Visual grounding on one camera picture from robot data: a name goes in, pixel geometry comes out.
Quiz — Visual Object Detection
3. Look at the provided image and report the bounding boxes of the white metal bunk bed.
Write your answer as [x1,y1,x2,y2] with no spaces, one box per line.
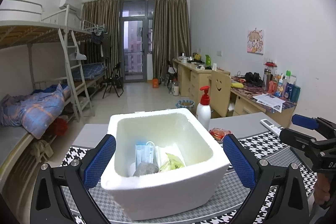
[0,0,108,188]

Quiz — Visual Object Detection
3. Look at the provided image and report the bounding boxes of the orange bag on floor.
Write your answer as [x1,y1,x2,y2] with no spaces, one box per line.
[152,79,159,88]

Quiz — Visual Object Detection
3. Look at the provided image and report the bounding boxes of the houndstooth table cloth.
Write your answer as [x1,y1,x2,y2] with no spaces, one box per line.
[62,132,317,223]

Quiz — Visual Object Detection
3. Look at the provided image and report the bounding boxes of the right brown curtain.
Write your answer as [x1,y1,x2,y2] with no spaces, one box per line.
[152,0,191,79]

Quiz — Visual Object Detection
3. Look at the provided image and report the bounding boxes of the white red pump bottle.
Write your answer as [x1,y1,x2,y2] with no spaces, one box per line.
[196,86,211,130]

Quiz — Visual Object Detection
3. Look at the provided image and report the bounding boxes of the printed paper sheets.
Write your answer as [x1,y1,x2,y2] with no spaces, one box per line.
[253,93,285,113]

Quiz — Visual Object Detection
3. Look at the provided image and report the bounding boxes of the brown curtain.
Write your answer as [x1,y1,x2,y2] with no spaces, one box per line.
[81,0,121,78]
[152,0,191,79]

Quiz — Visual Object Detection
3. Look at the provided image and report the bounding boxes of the anime girl poster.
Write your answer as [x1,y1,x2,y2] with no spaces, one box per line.
[247,28,265,55]

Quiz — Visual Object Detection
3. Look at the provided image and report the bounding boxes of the blue plaid quilt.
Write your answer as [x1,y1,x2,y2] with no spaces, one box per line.
[1,84,70,139]

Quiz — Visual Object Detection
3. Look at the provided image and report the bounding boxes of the white remote control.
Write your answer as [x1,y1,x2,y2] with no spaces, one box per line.
[260,119,283,137]

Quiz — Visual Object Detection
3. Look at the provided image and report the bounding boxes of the red snack packet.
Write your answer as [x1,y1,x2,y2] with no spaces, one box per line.
[209,128,231,141]

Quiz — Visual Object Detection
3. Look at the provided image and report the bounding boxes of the wooden smiley chair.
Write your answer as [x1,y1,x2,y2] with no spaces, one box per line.
[210,71,231,117]

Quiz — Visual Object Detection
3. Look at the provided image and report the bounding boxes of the blue face mask pack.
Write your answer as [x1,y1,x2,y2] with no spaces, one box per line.
[135,141,155,166]

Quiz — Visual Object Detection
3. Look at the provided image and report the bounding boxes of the white foam box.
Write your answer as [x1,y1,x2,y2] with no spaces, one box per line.
[101,108,230,221]

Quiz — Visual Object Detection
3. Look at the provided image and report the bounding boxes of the blue waste basket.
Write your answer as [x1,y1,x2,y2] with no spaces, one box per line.
[175,100,195,109]

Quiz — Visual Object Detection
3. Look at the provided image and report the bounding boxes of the green tissue pack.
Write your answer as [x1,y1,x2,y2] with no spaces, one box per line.
[159,153,185,172]

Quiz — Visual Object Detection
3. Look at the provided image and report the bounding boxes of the glass balcony door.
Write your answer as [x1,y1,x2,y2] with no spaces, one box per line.
[120,0,155,83]

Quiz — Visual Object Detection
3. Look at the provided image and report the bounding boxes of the white air conditioner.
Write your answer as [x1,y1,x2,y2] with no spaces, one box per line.
[59,0,80,13]

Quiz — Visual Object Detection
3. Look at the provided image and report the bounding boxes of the wooden desk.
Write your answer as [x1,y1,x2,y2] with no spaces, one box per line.
[173,59,296,127]

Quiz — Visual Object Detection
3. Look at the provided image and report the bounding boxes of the person's right hand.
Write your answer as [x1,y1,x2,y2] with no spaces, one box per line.
[314,173,330,205]

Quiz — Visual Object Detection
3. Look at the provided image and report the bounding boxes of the black folding chair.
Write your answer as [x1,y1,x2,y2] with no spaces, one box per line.
[102,62,124,98]

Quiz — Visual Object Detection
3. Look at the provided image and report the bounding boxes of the left brown curtain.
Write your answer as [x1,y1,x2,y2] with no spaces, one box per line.
[81,0,121,78]

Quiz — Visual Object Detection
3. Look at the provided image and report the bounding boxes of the white cloth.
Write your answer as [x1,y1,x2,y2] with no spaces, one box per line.
[155,143,186,167]

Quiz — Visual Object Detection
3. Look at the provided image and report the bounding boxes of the white jug on floor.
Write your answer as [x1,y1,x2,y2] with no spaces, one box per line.
[173,85,179,96]

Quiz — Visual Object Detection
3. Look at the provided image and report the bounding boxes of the green pitcher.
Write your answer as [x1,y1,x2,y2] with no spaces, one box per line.
[205,55,211,66]

